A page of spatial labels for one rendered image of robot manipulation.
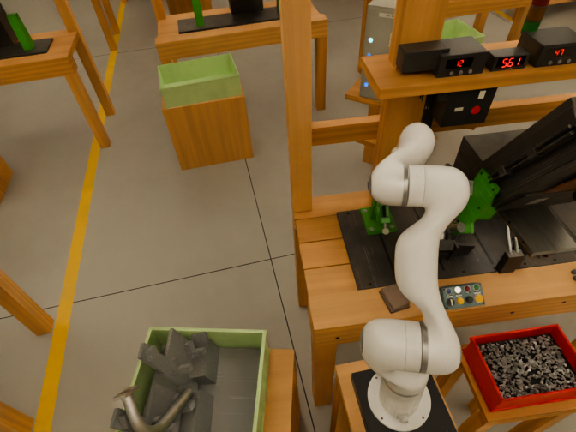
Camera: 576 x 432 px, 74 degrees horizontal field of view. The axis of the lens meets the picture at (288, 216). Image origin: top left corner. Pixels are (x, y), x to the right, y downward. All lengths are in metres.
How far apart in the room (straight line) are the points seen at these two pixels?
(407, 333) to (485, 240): 0.91
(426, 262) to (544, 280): 0.89
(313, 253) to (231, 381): 0.60
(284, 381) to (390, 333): 0.61
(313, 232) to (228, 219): 1.41
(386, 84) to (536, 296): 0.96
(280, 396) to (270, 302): 1.15
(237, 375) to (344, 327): 0.41
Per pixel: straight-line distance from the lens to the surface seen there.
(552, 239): 1.59
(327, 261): 1.61
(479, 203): 1.52
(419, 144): 1.00
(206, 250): 2.86
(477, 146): 1.69
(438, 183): 0.93
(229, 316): 2.52
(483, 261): 1.73
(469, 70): 1.47
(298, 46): 1.34
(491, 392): 1.49
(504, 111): 1.91
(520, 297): 1.68
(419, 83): 1.40
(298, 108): 1.45
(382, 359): 0.98
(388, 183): 0.92
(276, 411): 1.45
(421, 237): 0.92
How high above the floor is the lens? 2.18
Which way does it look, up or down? 47 degrees down
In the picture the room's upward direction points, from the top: 4 degrees counter-clockwise
